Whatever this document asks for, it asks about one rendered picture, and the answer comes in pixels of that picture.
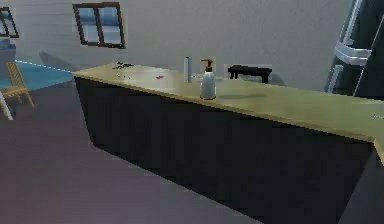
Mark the small red food item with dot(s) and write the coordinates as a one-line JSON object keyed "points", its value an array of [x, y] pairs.
{"points": [[159, 77]]}

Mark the white soap dispenser bottle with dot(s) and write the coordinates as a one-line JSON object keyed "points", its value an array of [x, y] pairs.
{"points": [[208, 85]]}

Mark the grey cylinder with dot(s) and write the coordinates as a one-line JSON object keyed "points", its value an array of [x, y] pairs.
{"points": [[187, 69]]}

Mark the black counter with tan top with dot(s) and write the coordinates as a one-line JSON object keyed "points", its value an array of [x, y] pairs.
{"points": [[233, 143]]}

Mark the small black utensil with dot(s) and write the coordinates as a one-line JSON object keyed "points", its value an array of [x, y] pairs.
{"points": [[122, 65]]}

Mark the brown framed window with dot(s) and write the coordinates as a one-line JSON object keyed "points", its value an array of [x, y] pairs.
{"points": [[99, 25], [7, 22]]}

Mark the yellow wooden chair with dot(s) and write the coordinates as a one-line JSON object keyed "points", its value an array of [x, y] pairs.
{"points": [[17, 85]]}

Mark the white table leg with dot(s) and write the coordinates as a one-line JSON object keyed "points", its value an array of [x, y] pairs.
{"points": [[6, 107]]}

